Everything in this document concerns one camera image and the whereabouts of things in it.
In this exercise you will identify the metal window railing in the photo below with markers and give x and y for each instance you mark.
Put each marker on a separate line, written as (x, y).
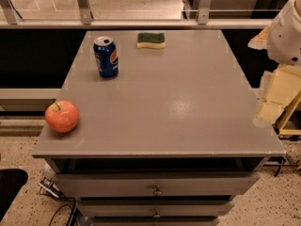
(110, 14)

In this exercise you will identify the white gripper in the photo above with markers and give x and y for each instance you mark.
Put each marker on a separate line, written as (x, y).
(286, 40)

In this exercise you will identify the grey drawer cabinet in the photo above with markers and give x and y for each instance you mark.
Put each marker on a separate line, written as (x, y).
(184, 109)

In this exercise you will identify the blue Pepsi can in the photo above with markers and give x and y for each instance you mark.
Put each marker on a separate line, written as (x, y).
(106, 55)

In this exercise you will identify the red apple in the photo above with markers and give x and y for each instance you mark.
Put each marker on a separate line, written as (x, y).
(62, 116)

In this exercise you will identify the top grey drawer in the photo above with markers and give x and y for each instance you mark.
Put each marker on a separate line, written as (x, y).
(155, 184)

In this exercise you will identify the power strip on floor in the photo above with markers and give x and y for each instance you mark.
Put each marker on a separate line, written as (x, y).
(50, 187)

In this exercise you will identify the grey drawer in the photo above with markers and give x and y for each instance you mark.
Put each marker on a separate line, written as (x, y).
(155, 184)
(154, 209)

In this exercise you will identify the green yellow sponge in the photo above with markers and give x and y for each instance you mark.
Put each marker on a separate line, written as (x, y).
(151, 40)

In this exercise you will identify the black chair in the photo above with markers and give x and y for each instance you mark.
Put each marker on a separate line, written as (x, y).
(11, 182)

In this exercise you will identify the middle grey drawer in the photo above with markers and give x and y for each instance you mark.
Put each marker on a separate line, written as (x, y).
(154, 209)

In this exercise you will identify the yellow frame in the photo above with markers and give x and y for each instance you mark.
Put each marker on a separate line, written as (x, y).
(289, 123)

